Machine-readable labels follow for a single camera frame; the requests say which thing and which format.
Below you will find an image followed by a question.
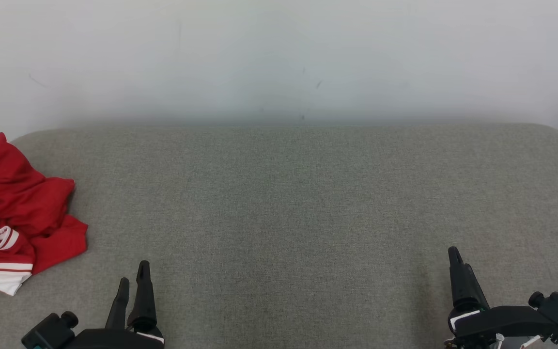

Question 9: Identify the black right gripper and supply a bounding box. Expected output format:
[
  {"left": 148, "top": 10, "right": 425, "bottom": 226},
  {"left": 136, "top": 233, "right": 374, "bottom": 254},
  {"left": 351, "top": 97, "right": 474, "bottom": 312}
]
[{"left": 446, "top": 246, "right": 552, "bottom": 349}]

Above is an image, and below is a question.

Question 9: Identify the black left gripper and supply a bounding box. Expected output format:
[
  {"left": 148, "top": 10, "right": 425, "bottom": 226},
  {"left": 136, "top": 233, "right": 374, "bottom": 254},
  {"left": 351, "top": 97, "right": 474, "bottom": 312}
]
[{"left": 61, "top": 261, "right": 165, "bottom": 349}]

